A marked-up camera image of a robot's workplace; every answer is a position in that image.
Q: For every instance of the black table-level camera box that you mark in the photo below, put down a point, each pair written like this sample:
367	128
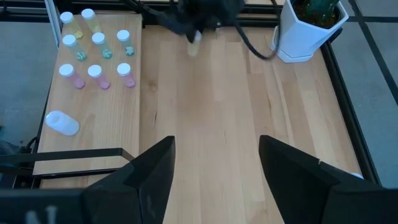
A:
9	172

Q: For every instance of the small clear vial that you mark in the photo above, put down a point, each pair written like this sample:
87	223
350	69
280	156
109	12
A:
123	35

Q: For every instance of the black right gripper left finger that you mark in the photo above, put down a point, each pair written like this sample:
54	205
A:
143	186

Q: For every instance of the green cactus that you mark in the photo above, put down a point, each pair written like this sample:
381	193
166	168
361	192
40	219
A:
320	9

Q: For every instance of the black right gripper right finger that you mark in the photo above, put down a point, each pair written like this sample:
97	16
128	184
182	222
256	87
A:
295	186

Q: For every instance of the pink medicine bottle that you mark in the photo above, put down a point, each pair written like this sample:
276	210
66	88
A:
94	71
123	69
66	70

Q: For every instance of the white hexagonal plant pot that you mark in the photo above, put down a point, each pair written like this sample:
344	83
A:
298	40

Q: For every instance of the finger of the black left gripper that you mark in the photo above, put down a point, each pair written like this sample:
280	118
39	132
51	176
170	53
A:
190	35

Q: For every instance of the raised wooden shelf board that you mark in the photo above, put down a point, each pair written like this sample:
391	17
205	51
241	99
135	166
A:
102	118

